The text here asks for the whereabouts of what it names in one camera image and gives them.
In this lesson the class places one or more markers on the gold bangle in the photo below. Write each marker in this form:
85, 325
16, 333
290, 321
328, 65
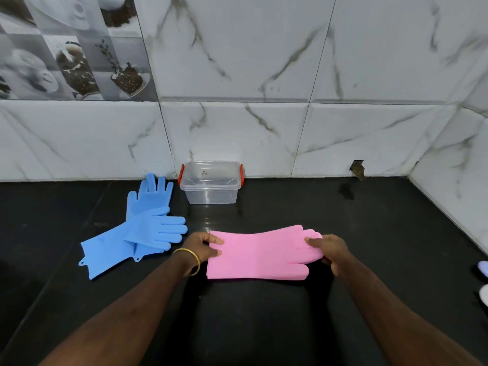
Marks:
196, 257

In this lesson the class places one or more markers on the lilac round object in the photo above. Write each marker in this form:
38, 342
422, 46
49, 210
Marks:
484, 268

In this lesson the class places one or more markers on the person's right forearm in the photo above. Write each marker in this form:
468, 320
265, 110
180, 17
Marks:
392, 324

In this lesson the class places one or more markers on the person's right hand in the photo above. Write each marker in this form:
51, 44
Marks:
333, 253

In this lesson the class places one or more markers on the white round object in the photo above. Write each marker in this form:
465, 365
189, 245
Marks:
485, 295

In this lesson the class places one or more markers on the transparent plastic box red latches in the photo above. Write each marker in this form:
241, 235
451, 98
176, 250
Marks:
211, 197

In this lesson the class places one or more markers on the pink rubber glove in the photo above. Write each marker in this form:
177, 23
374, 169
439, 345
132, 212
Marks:
259, 255
295, 229

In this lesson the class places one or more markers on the person's left hand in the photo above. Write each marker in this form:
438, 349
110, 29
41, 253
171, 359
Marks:
198, 245

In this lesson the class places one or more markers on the blue rubber glove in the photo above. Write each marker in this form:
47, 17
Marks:
110, 247
152, 194

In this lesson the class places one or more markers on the person's left forearm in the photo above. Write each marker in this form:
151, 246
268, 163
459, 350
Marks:
126, 324

